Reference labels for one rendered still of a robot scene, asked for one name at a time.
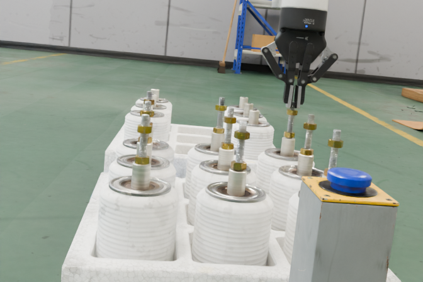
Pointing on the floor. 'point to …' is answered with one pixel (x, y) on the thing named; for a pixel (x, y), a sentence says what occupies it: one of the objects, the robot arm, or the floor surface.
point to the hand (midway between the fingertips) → (293, 95)
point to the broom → (230, 28)
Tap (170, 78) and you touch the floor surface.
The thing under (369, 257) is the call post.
